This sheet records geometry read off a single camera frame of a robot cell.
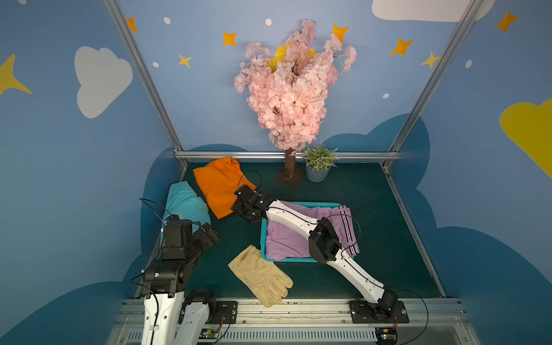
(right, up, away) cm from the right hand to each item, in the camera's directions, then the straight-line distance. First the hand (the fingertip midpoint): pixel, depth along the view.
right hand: (236, 207), depth 96 cm
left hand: (-6, -6, -25) cm, 26 cm away
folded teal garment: (-24, +3, 0) cm, 24 cm away
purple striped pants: (+22, -13, -12) cm, 28 cm away
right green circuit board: (+57, -42, -23) cm, 74 cm away
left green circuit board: (-5, -40, -24) cm, 47 cm away
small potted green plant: (+39, +22, +5) cm, 45 cm away
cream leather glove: (+14, -27, -14) cm, 34 cm away
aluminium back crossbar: (+21, +25, +9) cm, 34 cm away
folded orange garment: (-12, +12, +15) cm, 23 cm away
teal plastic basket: (+27, +1, -3) cm, 27 cm away
